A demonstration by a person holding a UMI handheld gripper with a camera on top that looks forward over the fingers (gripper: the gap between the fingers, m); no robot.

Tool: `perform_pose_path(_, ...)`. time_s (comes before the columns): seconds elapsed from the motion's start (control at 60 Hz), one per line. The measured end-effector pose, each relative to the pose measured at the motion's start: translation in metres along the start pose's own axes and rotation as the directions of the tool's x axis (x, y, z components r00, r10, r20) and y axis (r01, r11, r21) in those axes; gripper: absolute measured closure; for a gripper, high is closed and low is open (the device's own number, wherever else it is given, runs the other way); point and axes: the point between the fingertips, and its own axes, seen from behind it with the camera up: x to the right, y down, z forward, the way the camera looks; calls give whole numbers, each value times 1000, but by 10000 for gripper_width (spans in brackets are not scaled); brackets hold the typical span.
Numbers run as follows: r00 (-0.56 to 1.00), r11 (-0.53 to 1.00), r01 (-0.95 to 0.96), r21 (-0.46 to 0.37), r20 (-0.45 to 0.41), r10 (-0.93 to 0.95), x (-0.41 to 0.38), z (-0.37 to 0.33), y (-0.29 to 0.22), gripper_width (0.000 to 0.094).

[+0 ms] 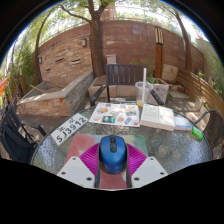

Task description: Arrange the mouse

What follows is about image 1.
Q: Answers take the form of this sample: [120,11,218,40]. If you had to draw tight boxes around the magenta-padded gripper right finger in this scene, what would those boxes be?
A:
[125,143,169,189]

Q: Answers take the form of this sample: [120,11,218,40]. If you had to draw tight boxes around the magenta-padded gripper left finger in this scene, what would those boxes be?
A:
[56,143,101,189]

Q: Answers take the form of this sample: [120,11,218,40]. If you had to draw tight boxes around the blue and black computer mouse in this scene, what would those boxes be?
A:
[98,134,128,175]

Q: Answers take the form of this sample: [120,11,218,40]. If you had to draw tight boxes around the red floral mouse pad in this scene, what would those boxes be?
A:
[63,133,149,190]

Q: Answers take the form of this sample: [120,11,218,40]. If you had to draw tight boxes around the white license plate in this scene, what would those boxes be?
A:
[49,112,89,147]

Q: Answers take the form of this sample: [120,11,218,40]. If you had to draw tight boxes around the open white book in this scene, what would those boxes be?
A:
[139,103,176,132]

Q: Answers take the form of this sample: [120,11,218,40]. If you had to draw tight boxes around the colourful sticker sheet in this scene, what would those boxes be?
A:
[88,101,141,128]

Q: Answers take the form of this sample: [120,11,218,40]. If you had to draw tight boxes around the small green box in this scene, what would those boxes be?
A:
[190,125,205,141]

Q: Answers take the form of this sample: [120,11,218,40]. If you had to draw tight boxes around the clear plastic cup with straw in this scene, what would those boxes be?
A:
[134,67,154,108]

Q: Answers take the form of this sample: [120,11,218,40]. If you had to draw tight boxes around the stone raised bed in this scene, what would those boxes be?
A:
[16,70,95,118]

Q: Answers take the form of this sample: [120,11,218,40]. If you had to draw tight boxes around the black slatted chair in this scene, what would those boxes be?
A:
[0,99,48,165]

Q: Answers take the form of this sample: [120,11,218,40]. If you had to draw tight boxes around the white planter box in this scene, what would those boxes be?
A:
[146,77,170,106]

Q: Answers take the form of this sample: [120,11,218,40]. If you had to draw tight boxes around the brown wicker chair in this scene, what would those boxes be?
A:
[194,108,224,160]

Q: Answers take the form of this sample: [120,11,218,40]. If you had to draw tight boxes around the dark wooden slatted chair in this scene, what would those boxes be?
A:
[88,63,166,108]

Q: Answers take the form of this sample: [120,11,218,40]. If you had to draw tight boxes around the beige stone slab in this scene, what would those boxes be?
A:
[161,63,180,84]

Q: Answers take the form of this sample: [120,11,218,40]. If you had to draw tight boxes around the large forked tree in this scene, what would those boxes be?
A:
[59,0,116,78]

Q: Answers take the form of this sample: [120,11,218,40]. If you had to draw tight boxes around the slim tree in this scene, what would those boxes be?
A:
[173,9,194,72]

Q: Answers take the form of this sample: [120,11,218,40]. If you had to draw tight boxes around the wooden garden lamp post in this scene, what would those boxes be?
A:
[153,20,165,80]

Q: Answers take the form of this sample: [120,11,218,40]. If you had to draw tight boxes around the white wall box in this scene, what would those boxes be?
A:
[105,53,118,65]

